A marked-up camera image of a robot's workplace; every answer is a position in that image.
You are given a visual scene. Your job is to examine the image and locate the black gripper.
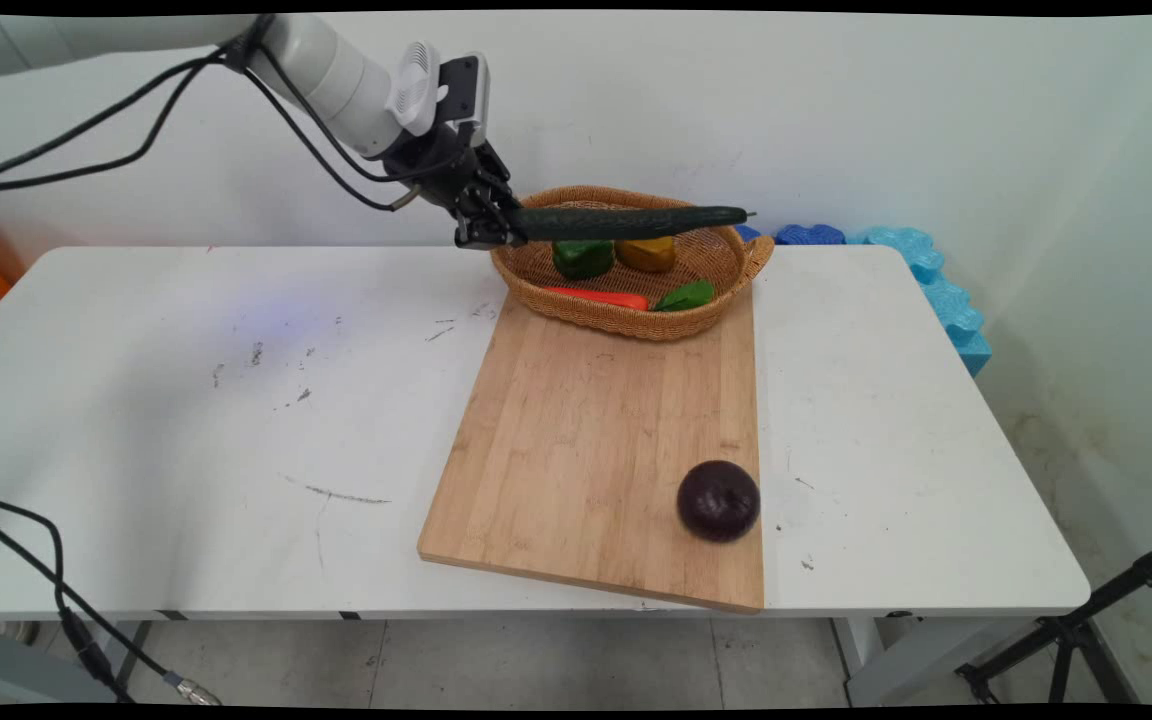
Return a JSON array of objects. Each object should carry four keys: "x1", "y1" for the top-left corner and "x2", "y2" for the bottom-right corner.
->
[{"x1": 382, "y1": 118, "x2": 527, "y2": 251}]

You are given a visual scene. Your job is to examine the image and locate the dark green cucumber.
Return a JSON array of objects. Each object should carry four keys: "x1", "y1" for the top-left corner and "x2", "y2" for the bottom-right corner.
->
[{"x1": 510, "y1": 204, "x2": 759, "y2": 244}]

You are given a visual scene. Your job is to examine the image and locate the green bell pepper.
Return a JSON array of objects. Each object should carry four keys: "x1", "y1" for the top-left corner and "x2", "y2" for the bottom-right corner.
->
[{"x1": 550, "y1": 240, "x2": 618, "y2": 282}]

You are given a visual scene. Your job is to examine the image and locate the orange-red carrot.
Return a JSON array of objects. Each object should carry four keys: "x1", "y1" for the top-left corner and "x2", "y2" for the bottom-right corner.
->
[{"x1": 540, "y1": 285, "x2": 651, "y2": 312}]

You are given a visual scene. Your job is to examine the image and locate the yellow-brown potato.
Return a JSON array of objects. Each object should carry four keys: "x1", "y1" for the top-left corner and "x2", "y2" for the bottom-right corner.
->
[{"x1": 613, "y1": 237, "x2": 678, "y2": 275}]

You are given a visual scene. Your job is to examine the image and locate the round woven wicker basket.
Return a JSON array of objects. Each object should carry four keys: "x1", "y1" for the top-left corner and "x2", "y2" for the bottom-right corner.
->
[{"x1": 488, "y1": 184, "x2": 776, "y2": 344}]

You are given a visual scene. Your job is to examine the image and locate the green leafy vegetable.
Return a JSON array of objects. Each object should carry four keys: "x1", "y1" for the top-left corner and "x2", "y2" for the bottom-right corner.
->
[{"x1": 650, "y1": 278, "x2": 718, "y2": 313}]

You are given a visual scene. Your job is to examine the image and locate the bamboo cutting board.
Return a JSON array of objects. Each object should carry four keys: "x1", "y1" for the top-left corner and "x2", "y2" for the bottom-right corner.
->
[{"x1": 416, "y1": 284, "x2": 766, "y2": 615}]

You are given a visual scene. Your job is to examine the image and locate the purple onion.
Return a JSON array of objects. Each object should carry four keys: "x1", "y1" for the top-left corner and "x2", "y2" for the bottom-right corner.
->
[{"x1": 675, "y1": 458, "x2": 763, "y2": 545}]

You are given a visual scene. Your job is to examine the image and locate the light blue foam mat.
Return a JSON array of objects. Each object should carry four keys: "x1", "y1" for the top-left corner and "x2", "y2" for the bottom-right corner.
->
[{"x1": 844, "y1": 225, "x2": 994, "y2": 379}]

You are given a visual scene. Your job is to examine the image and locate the white table leg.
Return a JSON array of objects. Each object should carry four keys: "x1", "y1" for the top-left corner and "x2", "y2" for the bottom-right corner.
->
[{"x1": 829, "y1": 612, "x2": 1042, "y2": 708}]

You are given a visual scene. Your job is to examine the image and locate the black tripod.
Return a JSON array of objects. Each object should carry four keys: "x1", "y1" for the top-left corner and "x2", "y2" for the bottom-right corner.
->
[{"x1": 954, "y1": 534, "x2": 1152, "y2": 707}]

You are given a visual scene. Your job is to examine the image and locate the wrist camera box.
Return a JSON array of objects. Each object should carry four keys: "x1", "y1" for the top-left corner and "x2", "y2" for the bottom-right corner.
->
[{"x1": 436, "y1": 54, "x2": 491, "y2": 143}]

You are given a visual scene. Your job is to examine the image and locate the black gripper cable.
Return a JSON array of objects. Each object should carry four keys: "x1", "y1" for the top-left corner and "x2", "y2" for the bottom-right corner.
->
[{"x1": 241, "y1": 45, "x2": 462, "y2": 214}]

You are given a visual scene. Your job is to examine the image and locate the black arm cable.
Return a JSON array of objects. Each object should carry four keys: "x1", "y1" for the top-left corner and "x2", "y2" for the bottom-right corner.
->
[
  {"x1": 0, "y1": 52, "x2": 237, "y2": 194},
  {"x1": 0, "y1": 38, "x2": 272, "y2": 187}
]

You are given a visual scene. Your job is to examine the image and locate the black floor cable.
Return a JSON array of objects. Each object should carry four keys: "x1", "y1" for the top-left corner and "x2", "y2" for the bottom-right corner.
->
[{"x1": 0, "y1": 489, "x2": 137, "y2": 704}]

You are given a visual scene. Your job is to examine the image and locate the black cable with metal plug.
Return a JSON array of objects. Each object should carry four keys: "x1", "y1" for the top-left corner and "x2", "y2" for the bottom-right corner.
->
[{"x1": 0, "y1": 505, "x2": 224, "y2": 707}]

